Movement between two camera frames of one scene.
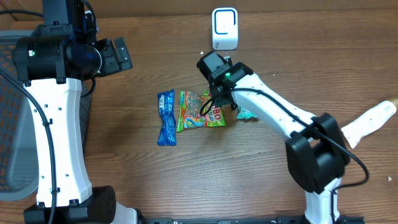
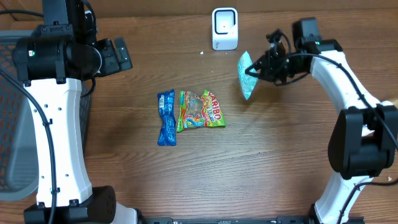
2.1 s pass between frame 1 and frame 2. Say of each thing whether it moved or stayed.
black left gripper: stayed
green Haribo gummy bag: stayed
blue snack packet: stayed
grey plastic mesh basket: stayed
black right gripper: moved
